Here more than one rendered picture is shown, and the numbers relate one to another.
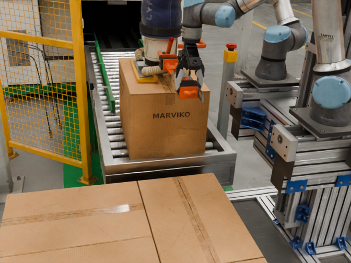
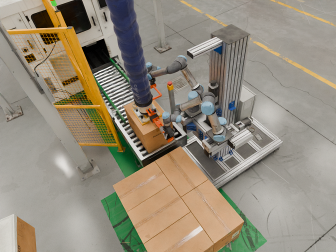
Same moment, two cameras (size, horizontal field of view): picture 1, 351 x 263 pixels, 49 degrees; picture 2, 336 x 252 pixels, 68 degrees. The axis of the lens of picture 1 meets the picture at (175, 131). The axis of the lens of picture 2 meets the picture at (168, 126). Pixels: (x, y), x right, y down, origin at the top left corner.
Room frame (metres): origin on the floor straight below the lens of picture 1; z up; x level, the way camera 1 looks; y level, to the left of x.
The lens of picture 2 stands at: (-0.20, 0.24, 3.23)
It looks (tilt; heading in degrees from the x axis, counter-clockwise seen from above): 49 degrees down; 350
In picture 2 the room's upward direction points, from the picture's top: 9 degrees counter-clockwise
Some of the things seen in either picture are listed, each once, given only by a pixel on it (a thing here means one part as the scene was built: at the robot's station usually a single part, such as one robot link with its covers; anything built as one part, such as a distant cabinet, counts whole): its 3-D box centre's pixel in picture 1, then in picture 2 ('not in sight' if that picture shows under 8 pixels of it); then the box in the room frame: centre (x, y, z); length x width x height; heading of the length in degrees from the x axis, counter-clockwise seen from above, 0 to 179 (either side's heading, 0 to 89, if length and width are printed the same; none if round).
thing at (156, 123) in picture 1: (159, 105); (149, 123); (2.05, 0.10, 0.75); 0.60 x 0.40 x 0.40; 14
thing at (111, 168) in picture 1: (173, 162); (164, 147); (1.71, 0.01, 0.58); 0.70 x 0.03 x 0.06; 106
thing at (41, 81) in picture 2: not in sight; (45, 86); (2.19, 1.08, 1.62); 0.20 x 0.05 x 0.30; 16
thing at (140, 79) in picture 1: (142, 68); (139, 114); (2.03, 0.20, 0.98); 0.34 x 0.10 x 0.05; 14
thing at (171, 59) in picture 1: (170, 62); (154, 117); (1.81, 0.04, 1.08); 0.10 x 0.08 x 0.06; 104
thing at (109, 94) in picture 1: (97, 68); (102, 93); (3.11, 0.67, 0.60); 1.60 x 0.10 x 0.09; 16
